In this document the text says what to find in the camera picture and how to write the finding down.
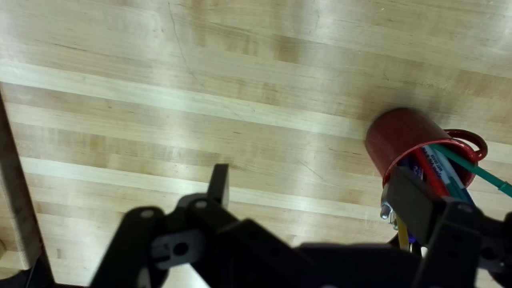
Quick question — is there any red mug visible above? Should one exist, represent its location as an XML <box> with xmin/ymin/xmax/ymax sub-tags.
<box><xmin>365</xmin><ymin>107</ymin><xmax>488</xmax><ymax>200</ymax></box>

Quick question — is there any white and blue marker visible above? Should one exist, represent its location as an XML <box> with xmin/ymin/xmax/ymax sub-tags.
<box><xmin>422</xmin><ymin>146</ymin><xmax>476</xmax><ymax>205</ymax></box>

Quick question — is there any red pencil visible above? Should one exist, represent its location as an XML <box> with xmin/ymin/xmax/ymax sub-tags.
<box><xmin>412</xmin><ymin>149</ymin><xmax>451</xmax><ymax>197</ymax></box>

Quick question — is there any yellow pencil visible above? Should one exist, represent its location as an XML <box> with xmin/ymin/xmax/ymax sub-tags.
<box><xmin>380</xmin><ymin>202</ymin><xmax>412</xmax><ymax>252</ymax></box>

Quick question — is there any green pencil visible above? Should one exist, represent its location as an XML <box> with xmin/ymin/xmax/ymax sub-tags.
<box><xmin>430</xmin><ymin>144</ymin><xmax>512</xmax><ymax>197</ymax></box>

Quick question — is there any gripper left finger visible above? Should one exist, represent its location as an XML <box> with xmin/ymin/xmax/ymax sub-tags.
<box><xmin>90</xmin><ymin>163</ymin><xmax>297</xmax><ymax>288</ymax></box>

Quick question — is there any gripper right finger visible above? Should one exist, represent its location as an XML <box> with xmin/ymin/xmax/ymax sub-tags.
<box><xmin>383</xmin><ymin>166</ymin><xmax>512</xmax><ymax>288</ymax></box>

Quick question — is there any purple pen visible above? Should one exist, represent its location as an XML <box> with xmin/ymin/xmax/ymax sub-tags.
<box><xmin>400</xmin><ymin>155</ymin><xmax>425</xmax><ymax>181</ymax></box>

